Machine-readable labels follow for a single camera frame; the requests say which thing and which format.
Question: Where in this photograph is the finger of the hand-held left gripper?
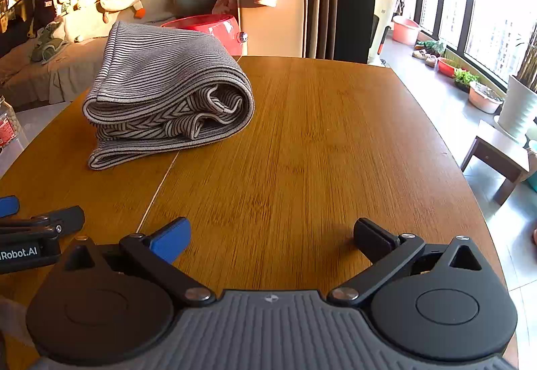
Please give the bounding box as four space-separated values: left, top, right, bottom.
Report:
0 196 20 216
0 206 85 238

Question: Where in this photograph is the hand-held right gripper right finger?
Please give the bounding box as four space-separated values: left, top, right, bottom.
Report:
327 218 487 308

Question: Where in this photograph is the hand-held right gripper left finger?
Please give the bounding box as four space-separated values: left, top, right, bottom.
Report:
63 217 216 308

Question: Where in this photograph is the striped knit sweater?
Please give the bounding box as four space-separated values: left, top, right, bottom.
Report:
82 21 256 171

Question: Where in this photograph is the clear jar with red label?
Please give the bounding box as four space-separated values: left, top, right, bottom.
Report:
0 95 21 146

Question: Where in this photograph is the bed with beige cover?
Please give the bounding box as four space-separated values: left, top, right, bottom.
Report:
0 0 181 108

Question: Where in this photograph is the small brown stool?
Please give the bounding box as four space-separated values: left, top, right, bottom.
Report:
460 119 531 207

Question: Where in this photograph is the green plush toy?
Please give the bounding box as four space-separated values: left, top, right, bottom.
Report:
30 21 70 62

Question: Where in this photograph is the small green potted plant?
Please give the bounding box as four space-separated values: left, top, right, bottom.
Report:
453 68 480 94

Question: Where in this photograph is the red planter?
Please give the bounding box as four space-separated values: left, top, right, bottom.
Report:
437 57 466 79

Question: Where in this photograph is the pair of shoes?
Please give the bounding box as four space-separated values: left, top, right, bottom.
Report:
413 40 446 67

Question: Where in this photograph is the white ribbed plant pot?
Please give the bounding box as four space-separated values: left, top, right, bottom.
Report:
497 75 537 140

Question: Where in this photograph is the dark plush toy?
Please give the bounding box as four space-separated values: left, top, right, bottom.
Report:
34 0 57 31

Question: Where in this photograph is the red plastic basin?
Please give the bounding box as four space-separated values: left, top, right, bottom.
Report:
160 14 249 57

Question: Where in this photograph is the white upright appliance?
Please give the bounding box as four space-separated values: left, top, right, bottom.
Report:
368 0 414 64

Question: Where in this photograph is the tall potted plant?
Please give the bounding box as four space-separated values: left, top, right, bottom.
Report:
514 34 537 94

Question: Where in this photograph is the beige cabinet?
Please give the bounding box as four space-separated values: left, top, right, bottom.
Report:
236 0 309 58

